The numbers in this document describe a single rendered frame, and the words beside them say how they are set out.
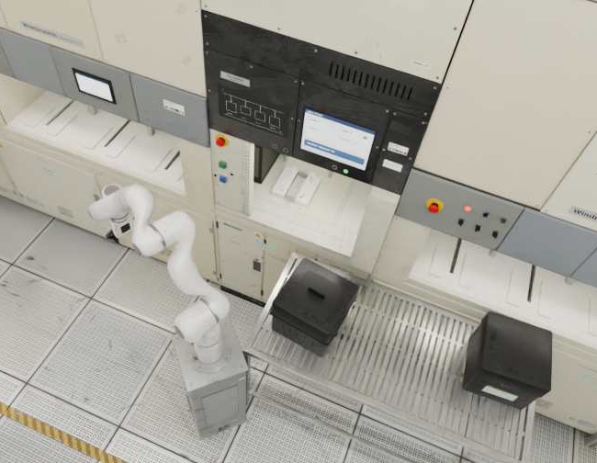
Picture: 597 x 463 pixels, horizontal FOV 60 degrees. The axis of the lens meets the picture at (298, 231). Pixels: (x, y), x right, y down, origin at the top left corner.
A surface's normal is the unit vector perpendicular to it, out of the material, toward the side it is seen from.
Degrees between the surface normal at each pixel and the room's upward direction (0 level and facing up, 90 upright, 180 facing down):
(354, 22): 92
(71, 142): 0
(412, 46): 92
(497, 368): 0
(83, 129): 0
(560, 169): 90
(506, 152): 90
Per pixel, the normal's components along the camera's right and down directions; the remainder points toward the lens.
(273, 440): 0.08, -0.59
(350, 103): -0.37, 0.72
